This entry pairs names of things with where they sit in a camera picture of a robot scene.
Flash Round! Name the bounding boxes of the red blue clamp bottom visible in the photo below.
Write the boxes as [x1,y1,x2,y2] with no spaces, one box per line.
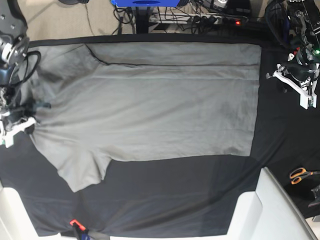
[69,219,91,240]

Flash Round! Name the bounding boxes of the black table cloth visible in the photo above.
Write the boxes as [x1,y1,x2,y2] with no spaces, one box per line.
[0,37,320,238]

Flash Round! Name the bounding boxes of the blue box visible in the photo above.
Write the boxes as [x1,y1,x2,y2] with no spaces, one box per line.
[110,0,180,8]

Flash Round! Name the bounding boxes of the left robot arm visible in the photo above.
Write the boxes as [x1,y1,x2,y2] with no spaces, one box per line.
[264,0,320,110]

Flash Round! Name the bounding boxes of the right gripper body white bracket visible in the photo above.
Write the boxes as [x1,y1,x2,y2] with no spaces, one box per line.
[0,102,51,148]

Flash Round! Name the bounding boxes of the orange handled scissors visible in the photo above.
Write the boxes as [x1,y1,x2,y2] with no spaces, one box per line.
[289,167,320,185]

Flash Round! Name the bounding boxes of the black stand pole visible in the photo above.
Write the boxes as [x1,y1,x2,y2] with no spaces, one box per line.
[135,7,151,34]

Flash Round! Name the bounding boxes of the black tool right edge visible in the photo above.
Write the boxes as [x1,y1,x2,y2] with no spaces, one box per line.
[308,185,320,208]

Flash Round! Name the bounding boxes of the grey T-shirt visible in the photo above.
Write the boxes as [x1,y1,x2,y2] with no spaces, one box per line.
[30,42,262,192]

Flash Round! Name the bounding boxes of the white power strip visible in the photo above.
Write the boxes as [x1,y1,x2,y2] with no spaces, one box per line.
[149,12,224,25]

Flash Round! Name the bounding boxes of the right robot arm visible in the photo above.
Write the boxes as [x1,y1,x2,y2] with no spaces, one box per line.
[0,0,51,148]

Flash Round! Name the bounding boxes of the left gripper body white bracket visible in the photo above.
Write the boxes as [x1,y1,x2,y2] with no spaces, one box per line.
[266,46,320,110]

